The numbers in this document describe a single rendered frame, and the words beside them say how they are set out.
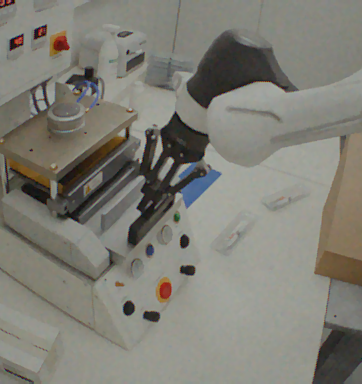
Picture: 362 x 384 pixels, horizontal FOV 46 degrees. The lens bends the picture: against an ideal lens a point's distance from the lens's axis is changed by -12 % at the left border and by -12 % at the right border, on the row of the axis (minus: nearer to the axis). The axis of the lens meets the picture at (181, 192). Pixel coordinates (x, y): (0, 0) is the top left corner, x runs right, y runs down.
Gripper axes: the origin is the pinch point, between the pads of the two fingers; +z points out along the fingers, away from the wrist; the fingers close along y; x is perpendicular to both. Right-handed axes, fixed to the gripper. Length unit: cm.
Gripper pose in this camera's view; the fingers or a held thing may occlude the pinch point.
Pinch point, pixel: (149, 196)
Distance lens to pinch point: 89.0
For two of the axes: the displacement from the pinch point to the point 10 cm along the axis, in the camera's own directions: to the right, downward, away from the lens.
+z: -4.2, 6.1, 6.8
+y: 7.9, 6.1, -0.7
